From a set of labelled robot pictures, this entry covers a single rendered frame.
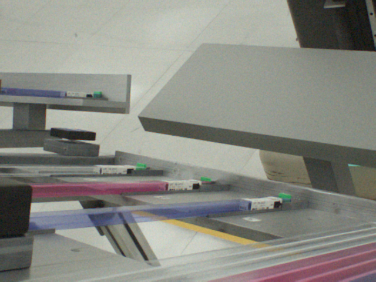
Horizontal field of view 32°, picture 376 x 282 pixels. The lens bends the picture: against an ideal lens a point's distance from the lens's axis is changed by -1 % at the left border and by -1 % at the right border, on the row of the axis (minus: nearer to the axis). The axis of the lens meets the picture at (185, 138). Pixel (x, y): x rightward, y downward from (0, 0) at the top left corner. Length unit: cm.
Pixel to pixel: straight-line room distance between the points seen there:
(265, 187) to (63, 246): 40
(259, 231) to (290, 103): 57
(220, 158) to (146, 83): 62
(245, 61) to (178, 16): 166
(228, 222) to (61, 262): 23
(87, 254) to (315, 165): 85
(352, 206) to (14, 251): 45
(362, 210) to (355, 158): 29
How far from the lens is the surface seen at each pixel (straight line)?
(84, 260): 40
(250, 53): 129
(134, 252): 105
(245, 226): 58
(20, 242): 37
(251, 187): 80
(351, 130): 103
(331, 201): 75
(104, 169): 81
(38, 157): 85
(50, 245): 43
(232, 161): 200
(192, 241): 182
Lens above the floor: 126
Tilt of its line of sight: 35 degrees down
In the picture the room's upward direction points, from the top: 24 degrees counter-clockwise
